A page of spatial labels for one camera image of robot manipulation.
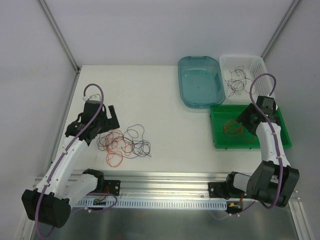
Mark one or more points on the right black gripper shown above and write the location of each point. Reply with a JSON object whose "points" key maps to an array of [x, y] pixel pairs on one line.
{"points": [[247, 118]]}

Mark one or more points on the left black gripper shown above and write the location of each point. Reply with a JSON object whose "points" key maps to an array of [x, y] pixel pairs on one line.
{"points": [[108, 122]]}

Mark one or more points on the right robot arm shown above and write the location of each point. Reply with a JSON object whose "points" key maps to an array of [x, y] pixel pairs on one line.
{"points": [[274, 180]]}

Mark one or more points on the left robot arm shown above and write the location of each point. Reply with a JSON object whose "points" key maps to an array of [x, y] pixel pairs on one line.
{"points": [[52, 199]]}

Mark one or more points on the green plastic tray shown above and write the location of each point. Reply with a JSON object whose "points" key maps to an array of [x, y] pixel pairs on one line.
{"points": [[227, 133]]}

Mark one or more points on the white perforated plastic basket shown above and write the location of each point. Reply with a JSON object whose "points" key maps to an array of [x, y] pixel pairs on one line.
{"points": [[241, 77]]}

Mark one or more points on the teal transparent plastic tub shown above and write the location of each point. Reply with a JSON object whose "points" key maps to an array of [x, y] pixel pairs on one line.
{"points": [[200, 82]]}

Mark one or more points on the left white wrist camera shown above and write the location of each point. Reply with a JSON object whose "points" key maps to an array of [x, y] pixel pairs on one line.
{"points": [[94, 97]]}

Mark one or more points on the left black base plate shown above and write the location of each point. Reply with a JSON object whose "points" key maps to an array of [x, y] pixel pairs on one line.
{"points": [[112, 187]]}

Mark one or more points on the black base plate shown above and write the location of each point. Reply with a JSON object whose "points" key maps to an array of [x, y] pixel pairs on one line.
{"points": [[112, 187], [217, 189]]}

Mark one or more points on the aluminium mounting rail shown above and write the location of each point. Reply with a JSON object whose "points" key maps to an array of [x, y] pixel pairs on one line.
{"points": [[167, 185]]}

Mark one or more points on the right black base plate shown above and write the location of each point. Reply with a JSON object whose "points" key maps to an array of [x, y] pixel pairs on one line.
{"points": [[217, 189]]}

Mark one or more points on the white slotted cable duct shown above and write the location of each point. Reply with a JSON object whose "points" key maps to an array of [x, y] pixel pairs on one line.
{"points": [[131, 203]]}

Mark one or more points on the left aluminium frame post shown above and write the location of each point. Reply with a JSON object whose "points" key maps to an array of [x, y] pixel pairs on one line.
{"points": [[58, 33]]}

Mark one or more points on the aluminium frame post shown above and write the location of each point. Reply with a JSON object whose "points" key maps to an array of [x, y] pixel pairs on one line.
{"points": [[292, 8], [58, 33]]}

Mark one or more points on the right aluminium frame post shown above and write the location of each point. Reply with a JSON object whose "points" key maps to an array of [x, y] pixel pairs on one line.
{"points": [[292, 8]]}

